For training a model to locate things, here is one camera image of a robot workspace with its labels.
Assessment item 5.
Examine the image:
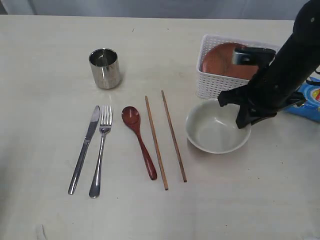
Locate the white floral ceramic bowl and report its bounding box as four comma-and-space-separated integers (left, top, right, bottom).
185, 99, 252, 154

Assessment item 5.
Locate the stainless steel table knife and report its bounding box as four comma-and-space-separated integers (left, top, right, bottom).
68, 105, 100, 195

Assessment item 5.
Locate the brown wooden chopstick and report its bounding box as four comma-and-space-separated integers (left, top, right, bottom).
144, 95, 169, 191
161, 90, 187, 183

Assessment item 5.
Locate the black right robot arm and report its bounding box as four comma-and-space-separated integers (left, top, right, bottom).
217, 0, 320, 129

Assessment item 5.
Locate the white plastic perforated basket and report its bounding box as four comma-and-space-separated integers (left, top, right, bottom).
196, 34, 280, 99

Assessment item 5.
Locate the stainless steel spoon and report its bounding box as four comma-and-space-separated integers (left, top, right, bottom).
121, 106, 158, 180

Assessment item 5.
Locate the stainless steel cup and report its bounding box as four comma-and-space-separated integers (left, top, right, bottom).
88, 48, 122, 90

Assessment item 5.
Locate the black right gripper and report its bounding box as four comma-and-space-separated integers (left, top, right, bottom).
217, 69, 306, 129

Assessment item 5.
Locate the brown round plate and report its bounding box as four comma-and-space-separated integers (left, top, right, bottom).
201, 42, 258, 80

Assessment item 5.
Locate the blue Lays chips bag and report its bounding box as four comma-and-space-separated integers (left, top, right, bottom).
284, 76, 320, 123

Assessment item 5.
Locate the stainless steel fork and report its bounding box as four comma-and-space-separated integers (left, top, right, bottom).
89, 105, 113, 198

